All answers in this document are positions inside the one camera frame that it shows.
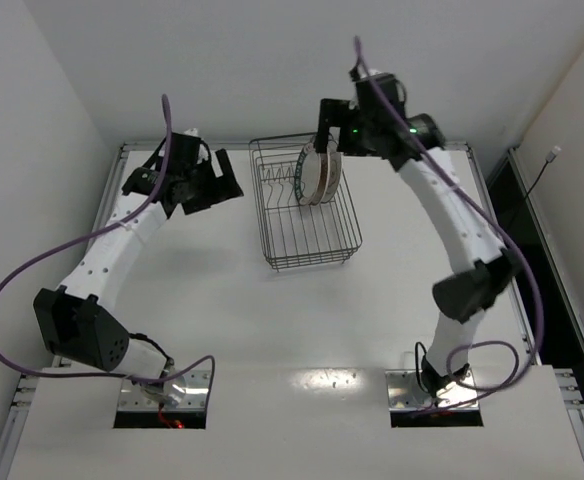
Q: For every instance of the white plate grey flower pattern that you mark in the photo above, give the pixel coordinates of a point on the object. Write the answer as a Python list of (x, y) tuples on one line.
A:
[(336, 172)]

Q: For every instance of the grey wire dish rack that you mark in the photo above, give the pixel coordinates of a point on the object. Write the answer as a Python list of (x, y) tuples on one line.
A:
[(292, 235)]

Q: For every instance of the black cable white plug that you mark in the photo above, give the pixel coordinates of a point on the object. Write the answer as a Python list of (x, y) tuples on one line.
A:
[(548, 160)]

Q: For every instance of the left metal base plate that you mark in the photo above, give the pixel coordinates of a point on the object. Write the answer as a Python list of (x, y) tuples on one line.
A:
[(185, 393)]

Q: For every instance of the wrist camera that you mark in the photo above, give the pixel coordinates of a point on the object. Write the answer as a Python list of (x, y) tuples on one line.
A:
[(426, 130), (141, 181)]

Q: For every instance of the metal base plate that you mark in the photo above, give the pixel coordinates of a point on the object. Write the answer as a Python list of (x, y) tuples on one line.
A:
[(405, 395), (185, 393)]

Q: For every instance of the orange sunburst plate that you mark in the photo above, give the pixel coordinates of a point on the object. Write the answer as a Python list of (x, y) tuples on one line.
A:
[(327, 177)]

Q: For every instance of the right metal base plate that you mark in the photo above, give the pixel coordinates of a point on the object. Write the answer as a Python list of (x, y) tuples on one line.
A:
[(405, 395)]

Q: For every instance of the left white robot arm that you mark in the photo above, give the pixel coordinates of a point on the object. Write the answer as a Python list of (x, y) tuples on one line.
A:
[(76, 318)]

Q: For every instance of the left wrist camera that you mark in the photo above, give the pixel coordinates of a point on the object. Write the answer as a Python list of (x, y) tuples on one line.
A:
[(141, 181)]

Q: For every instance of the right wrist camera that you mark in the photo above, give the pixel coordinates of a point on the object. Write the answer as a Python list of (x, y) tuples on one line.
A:
[(426, 130)]

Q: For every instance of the green rimmed white plate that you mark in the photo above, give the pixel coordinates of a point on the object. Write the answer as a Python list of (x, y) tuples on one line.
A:
[(306, 175)]

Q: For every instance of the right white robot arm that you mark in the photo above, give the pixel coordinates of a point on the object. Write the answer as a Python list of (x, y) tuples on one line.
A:
[(482, 266)]

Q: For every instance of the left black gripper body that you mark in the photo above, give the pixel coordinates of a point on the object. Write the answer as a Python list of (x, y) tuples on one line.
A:
[(211, 182)]

